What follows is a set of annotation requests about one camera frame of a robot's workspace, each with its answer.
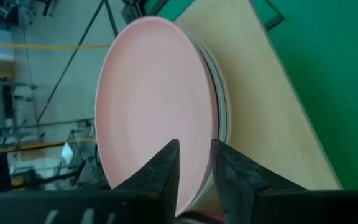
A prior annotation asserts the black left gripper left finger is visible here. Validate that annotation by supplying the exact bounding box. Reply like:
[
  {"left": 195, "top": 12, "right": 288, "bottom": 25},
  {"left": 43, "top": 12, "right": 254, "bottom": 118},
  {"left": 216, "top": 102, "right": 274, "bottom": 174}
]
[{"left": 0, "top": 139, "right": 180, "bottom": 224}]

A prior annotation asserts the wooden shelf board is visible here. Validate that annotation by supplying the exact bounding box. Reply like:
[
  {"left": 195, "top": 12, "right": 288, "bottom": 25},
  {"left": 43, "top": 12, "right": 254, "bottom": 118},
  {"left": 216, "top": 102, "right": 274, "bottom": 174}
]
[{"left": 173, "top": 0, "right": 344, "bottom": 215}]

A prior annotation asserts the cream plate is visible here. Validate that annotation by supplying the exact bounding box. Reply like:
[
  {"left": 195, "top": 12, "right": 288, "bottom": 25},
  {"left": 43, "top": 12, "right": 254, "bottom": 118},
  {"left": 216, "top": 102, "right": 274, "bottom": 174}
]
[{"left": 185, "top": 29, "right": 232, "bottom": 209}]

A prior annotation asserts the cardboard box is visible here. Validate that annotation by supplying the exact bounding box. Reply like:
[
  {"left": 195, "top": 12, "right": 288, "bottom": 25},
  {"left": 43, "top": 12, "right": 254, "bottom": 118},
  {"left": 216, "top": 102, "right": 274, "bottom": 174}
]
[{"left": 0, "top": 60, "right": 16, "bottom": 81}]

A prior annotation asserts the light pink plate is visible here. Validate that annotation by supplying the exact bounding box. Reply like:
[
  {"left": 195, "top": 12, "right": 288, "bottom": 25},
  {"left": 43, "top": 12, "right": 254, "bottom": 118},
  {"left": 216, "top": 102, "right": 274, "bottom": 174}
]
[{"left": 94, "top": 16, "right": 220, "bottom": 217}]

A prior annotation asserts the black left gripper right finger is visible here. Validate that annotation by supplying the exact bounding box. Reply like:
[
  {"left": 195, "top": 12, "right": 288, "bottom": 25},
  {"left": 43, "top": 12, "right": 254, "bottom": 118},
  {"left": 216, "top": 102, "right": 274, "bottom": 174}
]
[{"left": 210, "top": 139, "right": 358, "bottom": 224}]

